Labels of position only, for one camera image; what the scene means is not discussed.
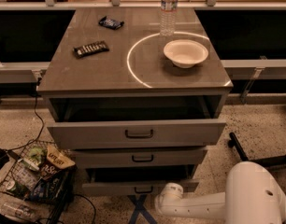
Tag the tan chip bag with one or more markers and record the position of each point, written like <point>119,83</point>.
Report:
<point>58,159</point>

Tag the black chair base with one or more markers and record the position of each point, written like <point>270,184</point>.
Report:
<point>271,162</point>

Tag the grey drawer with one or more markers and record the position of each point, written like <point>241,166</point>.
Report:
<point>138,180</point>
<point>137,134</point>
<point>138,157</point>

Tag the grey drawer cabinet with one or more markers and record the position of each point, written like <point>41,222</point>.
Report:
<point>133,80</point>

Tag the green can in basket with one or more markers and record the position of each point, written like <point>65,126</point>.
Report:
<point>16,189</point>

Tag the white paper bowl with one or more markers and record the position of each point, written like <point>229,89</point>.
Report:
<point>185,53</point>

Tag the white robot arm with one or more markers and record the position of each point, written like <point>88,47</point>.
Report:
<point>252,196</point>

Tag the dark blue snack packet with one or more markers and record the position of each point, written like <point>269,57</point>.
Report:
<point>110,23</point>

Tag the black chocolate bar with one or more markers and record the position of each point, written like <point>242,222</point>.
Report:
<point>90,49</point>

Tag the black wire basket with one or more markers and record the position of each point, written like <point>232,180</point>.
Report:
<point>45,184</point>

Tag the clear plastic water bottle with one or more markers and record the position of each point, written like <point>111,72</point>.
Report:
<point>168,17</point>

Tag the green snack bag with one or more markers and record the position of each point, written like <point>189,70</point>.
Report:
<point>37,155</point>

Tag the clear bottle on floor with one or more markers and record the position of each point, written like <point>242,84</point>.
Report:
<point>20,211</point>

